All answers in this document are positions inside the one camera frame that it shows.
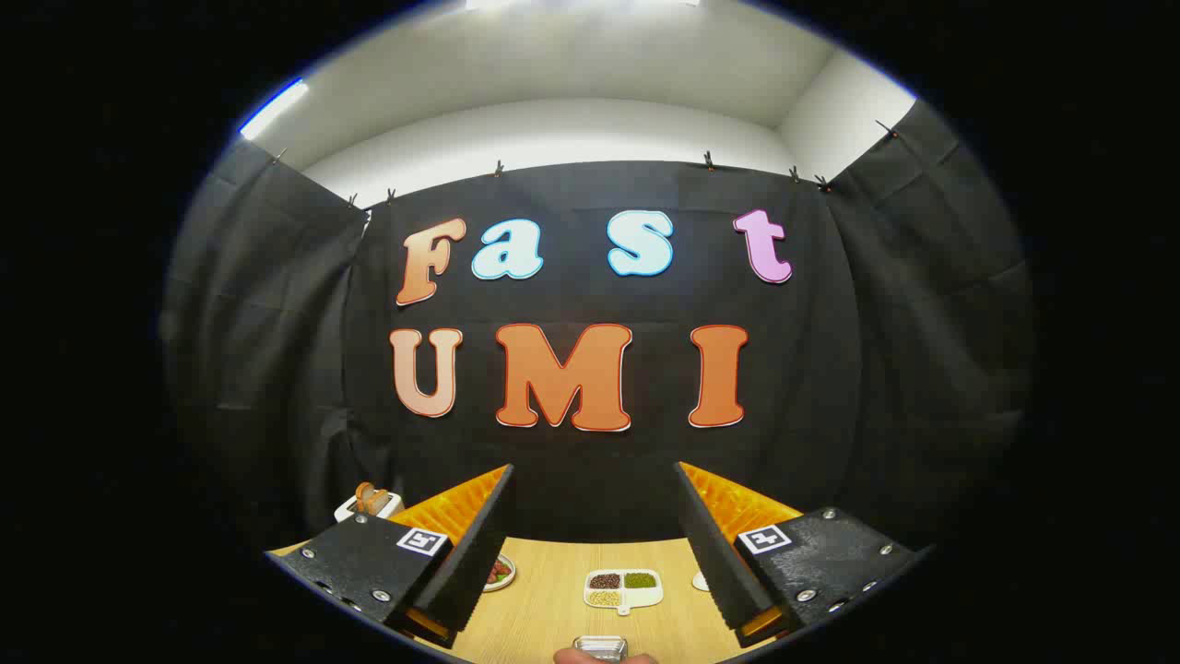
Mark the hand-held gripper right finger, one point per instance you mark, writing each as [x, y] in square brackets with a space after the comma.
[714, 563]

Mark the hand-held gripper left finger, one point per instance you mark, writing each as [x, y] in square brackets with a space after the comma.
[470, 563]

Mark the small white saucer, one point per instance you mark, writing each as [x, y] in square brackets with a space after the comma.
[701, 582]

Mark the white oval food plate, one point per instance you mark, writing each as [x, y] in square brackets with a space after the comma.
[502, 576]

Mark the white divided bean tray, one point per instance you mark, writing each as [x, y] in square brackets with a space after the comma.
[645, 598]

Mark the white toaster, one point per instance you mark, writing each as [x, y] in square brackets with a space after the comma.
[393, 503]

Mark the toasted bread slice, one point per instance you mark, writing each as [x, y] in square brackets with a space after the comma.
[371, 498]

